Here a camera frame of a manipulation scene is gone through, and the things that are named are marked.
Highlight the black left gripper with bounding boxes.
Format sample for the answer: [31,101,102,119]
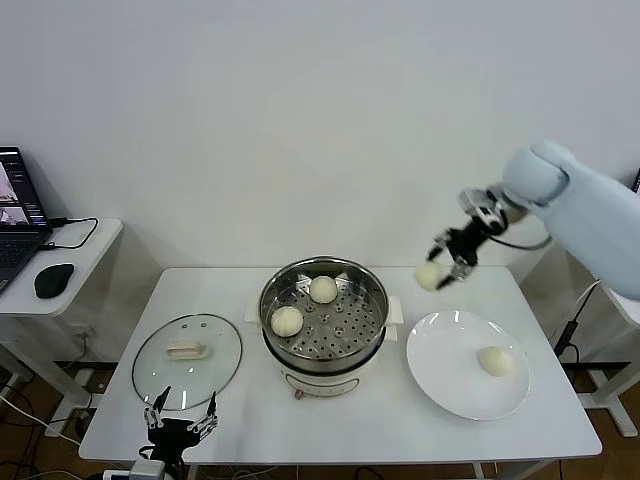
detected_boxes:
[143,384,221,463]

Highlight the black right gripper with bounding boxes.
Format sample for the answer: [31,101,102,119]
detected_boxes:
[425,218,495,292]

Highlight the white steamed baozi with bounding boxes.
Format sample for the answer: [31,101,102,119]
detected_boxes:
[270,305,304,337]
[477,345,514,379]
[415,262,444,293]
[309,275,338,305]

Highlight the round glass pot lid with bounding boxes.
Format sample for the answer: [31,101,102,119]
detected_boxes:
[131,312,244,412]

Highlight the black computer mouse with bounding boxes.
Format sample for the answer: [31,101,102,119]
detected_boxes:
[33,263,75,300]

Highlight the perforated steel steamer basket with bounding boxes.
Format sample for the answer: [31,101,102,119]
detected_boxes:
[258,256,390,374]

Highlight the floor power strip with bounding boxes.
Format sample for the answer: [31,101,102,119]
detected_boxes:
[79,370,109,397]

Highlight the round white plate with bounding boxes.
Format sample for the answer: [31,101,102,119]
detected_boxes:
[405,309,530,421]

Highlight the white electric cooking pot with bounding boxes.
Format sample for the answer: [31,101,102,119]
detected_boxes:
[243,294,405,401]

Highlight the white side table with mouse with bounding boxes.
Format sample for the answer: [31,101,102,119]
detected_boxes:
[0,217,124,436]

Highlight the white side table with sticker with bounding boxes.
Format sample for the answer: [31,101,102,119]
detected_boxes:
[587,287,640,437]

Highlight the black laptop with wide keyboard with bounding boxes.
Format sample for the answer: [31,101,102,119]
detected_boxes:
[0,145,54,296]

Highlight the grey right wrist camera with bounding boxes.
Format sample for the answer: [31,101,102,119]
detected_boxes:
[458,188,504,230]

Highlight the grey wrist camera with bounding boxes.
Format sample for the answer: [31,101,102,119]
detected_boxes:
[458,188,504,230]
[128,459,166,480]

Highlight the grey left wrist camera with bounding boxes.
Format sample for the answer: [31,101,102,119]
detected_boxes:
[128,459,166,480]

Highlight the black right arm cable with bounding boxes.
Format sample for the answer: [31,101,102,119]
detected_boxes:
[492,232,554,251]

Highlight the white floor cable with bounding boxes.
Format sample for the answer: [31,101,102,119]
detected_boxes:
[0,389,84,446]

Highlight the black laptop adapter cable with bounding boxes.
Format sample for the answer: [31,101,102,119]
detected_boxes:
[42,216,99,250]

